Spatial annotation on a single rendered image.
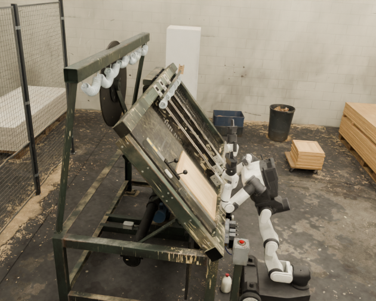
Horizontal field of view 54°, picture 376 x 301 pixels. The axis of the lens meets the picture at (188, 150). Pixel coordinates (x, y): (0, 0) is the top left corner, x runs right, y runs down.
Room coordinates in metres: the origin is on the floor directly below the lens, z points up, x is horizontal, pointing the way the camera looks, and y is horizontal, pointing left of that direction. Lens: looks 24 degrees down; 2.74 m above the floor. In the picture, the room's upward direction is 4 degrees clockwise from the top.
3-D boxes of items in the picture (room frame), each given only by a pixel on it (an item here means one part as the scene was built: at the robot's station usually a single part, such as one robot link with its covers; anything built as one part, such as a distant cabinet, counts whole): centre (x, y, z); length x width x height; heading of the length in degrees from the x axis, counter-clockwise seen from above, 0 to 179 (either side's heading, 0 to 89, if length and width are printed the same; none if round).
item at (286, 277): (2.78, -0.96, 0.28); 0.21 x 0.20 x 0.13; 84
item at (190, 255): (3.45, 0.28, 0.41); 2.20 x 1.38 x 0.83; 174
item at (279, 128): (7.02, -1.82, 0.33); 0.52 x 0.51 x 0.65; 178
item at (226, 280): (2.78, -0.46, 0.10); 0.10 x 0.10 x 0.20
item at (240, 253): (2.34, -0.46, 0.84); 0.12 x 0.12 x 0.18; 84
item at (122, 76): (3.40, 0.71, 1.85); 0.80 x 0.06 x 0.80; 174
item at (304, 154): (5.72, -1.97, 0.20); 0.61 x 0.53 x 0.40; 178
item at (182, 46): (6.89, 0.19, 1.03); 0.61 x 0.58 x 2.05; 178
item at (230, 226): (2.78, -0.44, 0.69); 0.50 x 0.14 x 0.24; 174
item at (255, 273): (2.78, -0.93, 0.19); 0.64 x 0.52 x 0.33; 84
